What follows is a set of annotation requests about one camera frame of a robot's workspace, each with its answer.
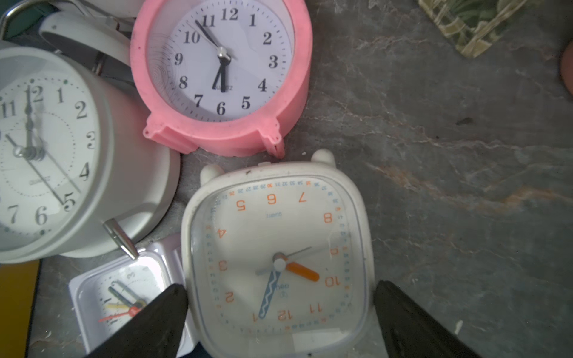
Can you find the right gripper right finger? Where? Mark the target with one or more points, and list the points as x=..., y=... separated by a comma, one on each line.
x=409, y=331

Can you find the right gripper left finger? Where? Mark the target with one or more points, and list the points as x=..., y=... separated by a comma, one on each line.
x=155, y=332

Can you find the white square clock orange numerals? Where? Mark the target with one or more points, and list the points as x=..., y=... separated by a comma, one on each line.
x=278, y=260

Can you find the cream canvas tote bag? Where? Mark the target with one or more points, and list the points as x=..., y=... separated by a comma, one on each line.
x=473, y=26

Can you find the small white square clock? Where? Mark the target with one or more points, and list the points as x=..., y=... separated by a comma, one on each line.
x=108, y=297

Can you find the yellow rectangular alarm clock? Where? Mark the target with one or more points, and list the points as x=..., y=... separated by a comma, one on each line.
x=18, y=290

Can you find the white twin bell clock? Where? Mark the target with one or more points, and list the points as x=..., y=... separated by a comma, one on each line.
x=78, y=177

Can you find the pink round alarm clock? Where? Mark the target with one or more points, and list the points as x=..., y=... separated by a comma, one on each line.
x=229, y=77

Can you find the pink cup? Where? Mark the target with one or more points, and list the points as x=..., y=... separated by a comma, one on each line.
x=566, y=67

